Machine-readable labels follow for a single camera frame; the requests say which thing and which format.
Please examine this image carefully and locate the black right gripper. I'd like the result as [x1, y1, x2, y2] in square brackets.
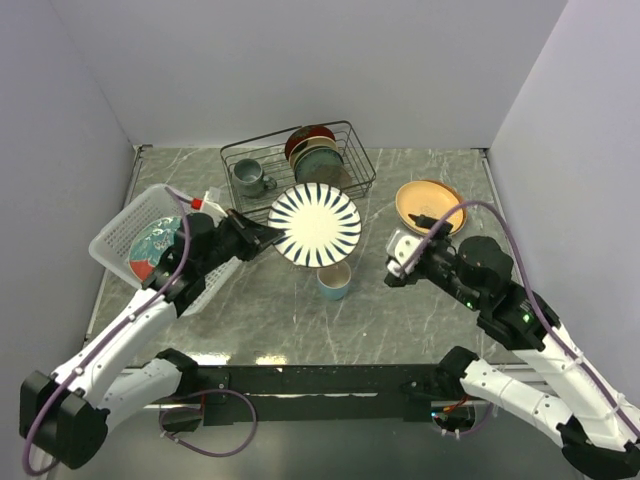
[381, 211, 480, 308]

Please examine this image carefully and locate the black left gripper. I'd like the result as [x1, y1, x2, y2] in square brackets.
[197, 207, 283, 274]

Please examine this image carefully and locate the blue striped white plate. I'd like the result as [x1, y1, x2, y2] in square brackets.
[267, 182, 362, 269]

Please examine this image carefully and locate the red teal flower plate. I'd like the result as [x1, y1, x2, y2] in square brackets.
[128, 216, 181, 282]

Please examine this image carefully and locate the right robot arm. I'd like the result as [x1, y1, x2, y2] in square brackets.
[385, 229, 639, 479]

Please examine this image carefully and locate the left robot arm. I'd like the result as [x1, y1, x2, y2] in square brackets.
[19, 210, 284, 477]

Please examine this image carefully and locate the white plastic bin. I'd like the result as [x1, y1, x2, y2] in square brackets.
[89, 184, 225, 288]

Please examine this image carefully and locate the orange bear plate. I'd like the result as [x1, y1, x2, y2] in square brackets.
[395, 180, 464, 235]

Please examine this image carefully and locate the white bottom plate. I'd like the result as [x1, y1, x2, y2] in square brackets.
[403, 221, 466, 236]

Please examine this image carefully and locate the grey green mug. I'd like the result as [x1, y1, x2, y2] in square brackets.
[231, 158, 277, 198]

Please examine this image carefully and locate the teal plate in rack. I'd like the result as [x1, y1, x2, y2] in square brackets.
[294, 147, 344, 187]

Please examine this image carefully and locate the clear pink glass plate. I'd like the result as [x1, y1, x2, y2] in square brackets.
[298, 166, 352, 190]

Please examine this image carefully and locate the light blue mug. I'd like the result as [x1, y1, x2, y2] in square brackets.
[316, 262, 352, 301]

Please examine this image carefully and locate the cream plate in rack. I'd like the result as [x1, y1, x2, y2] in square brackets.
[288, 136, 337, 169]

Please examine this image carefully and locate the red plate in rack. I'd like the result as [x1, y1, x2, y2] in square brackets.
[284, 125, 336, 160]

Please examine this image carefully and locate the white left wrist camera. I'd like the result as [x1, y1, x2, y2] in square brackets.
[190, 187, 225, 216]

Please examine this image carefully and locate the black wire dish rack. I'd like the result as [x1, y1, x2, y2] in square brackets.
[220, 120, 376, 220]

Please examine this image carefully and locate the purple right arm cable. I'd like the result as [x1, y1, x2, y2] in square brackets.
[399, 200, 640, 441]

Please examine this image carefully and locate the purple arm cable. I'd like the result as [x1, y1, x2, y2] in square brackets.
[399, 200, 640, 441]
[22, 187, 194, 476]

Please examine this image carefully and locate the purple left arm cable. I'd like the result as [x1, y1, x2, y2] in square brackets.
[22, 187, 194, 476]

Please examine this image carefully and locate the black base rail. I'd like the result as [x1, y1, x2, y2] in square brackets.
[149, 362, 471, 426]

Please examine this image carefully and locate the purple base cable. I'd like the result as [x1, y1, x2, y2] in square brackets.
[158, 389, 259, 457]

